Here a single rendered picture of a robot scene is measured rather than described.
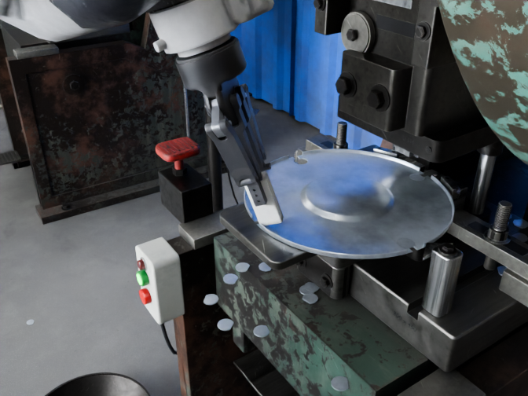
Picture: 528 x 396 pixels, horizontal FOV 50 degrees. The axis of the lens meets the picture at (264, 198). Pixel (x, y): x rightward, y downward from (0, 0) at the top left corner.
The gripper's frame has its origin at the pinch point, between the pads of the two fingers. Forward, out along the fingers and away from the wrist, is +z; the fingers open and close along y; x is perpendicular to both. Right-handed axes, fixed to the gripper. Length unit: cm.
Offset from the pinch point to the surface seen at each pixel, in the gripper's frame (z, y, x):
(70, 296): 54, -66, -96
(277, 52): 36, -230, -44
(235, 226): 2.6, 0.8, -4.7
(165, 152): -1.0, -23.1, -21.7
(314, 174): 5.4, -15.0, 3.9
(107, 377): 57, -32, -68
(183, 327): 29.1, -12.9, -27.9
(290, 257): 5.1, 6.3, 2.7
